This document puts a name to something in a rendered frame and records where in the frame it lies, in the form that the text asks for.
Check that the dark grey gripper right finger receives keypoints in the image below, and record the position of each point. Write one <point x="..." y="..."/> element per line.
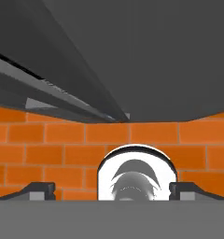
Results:
<point x="185" y="189"/>

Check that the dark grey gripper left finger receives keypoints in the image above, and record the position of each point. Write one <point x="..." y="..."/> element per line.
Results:
<point x="39" y="189"/>

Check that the dark grey fridge side panel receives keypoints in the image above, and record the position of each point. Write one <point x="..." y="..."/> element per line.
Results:
<point x="33" y="56"/>

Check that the white round base with black rim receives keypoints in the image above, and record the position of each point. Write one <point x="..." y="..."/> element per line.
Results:
<point x="138" y="174"/>

